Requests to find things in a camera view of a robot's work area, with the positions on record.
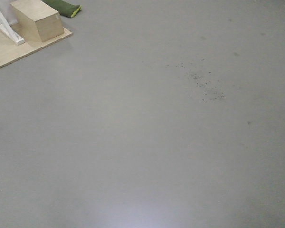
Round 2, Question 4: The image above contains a plywood box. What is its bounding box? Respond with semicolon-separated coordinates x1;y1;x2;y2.
11;0;64;42

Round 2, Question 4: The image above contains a green sandbag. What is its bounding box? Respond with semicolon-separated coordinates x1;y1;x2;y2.
43;0;82;18

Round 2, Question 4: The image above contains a plywood base platform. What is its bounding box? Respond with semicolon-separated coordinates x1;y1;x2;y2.
0;28;73;68

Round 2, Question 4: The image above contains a white support brace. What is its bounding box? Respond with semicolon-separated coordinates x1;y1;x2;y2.
0;10;25;45

